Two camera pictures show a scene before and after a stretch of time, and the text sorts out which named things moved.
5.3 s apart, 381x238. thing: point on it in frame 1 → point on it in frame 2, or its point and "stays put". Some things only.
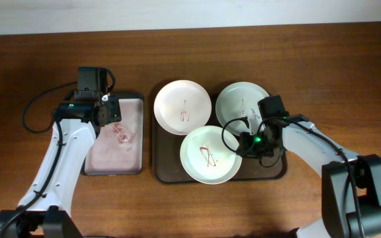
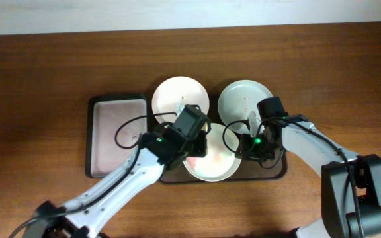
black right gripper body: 252,146 stays put
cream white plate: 208,155 stays put
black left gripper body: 114,104 → 196,148
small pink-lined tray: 119,147 stays put
